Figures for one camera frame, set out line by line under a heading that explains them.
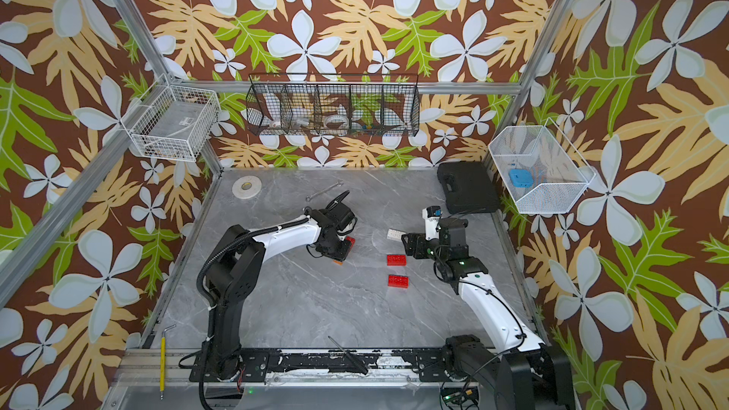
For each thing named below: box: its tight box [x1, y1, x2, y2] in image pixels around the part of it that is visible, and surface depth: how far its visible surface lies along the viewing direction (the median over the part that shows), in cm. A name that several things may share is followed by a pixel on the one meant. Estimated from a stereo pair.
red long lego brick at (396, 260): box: [386, 254, 408, 267], surface depth 95 cm
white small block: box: [386, 227, 407, 242], surface depth 100 cm
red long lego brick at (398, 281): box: [387, 275, 410, 289], surface depth 90 cm
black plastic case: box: [436, 161, 501, 215], surface depth 113 cm
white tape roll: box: [231, 174, 262, 200], surface depth 117 cm
